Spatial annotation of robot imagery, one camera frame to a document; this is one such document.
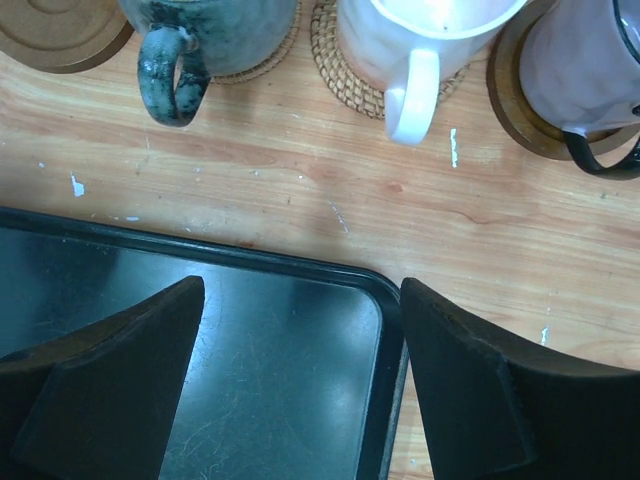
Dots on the brown wooden coaster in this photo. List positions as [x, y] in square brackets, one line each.
[62, 36]
[511, 107]

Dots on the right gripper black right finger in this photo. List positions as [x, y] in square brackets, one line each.
[495, 405]

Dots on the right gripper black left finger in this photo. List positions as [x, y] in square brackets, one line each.
[100, 402]

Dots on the grey mug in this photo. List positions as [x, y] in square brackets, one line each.
[187, 43]

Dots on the pink mug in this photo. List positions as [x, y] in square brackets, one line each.
[405, 49]

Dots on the woven rattan coaster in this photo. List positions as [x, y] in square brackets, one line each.
[333, 67]
[269, 63]

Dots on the purple glass mug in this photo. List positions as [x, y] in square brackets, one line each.
[579, 71]

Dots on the black plastic tray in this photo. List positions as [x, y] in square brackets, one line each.
[298, 366]

